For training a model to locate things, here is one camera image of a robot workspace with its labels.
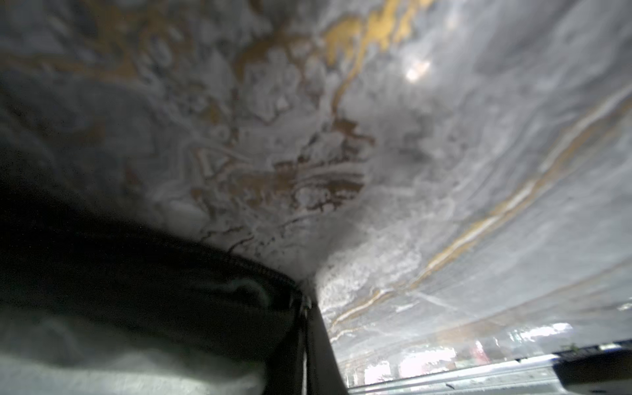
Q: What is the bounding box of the grey laptop bag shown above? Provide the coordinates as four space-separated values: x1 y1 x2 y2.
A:
1 184 304 394

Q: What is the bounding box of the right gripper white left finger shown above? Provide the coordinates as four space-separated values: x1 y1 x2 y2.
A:
263 310 306 395

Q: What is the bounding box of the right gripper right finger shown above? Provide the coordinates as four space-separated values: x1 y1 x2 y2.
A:
304 296 348 395

